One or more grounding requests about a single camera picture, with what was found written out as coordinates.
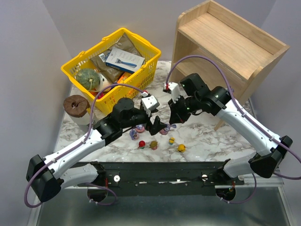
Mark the purple cable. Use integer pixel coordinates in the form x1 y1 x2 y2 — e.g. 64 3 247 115
23 83 149 208
164 55 301 204

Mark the bunny holding strawberry cake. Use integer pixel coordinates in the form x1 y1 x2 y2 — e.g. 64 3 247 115
129 129 139 140

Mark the white orange plush toy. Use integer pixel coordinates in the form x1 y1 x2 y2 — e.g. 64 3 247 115
95 73 112 91

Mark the green melon toy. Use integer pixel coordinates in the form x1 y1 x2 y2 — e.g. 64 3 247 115
75 68 100 90

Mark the yellow blue minion toy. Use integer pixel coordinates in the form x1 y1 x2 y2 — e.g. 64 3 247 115
168 137 175 145

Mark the brown lid white canister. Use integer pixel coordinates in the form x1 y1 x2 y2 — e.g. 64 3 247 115
63 95 91 133

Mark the red snack packet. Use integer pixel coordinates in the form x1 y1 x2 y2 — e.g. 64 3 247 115
95 92 104 99

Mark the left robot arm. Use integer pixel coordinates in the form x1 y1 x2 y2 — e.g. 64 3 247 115
25 96 165 202

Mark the wooden shelf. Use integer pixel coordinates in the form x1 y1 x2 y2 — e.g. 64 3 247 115
168 0 290 131

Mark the yellow plastic basket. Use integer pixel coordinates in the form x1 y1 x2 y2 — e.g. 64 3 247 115
61 28 161 115

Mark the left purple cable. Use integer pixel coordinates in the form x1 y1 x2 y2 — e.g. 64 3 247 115
23 83 149 208

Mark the brown foil bag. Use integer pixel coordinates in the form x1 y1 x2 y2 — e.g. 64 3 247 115
91 33 145 82

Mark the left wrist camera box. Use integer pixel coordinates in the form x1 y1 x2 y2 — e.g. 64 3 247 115
141 95 160 117

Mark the yellow duck toy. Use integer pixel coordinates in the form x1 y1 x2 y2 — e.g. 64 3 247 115
177 144 186 153

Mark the blue razor package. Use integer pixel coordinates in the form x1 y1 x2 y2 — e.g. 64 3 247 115
105 48 145 73

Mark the red round toy figure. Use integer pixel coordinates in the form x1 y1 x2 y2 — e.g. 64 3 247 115
138 140 146 149

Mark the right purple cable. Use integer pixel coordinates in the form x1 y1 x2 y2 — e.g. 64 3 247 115
164 55 301 204

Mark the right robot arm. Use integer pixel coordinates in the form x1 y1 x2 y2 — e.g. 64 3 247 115
163 73 293 181

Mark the olive brown toy figure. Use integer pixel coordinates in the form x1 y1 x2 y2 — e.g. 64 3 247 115
149 141 158 150

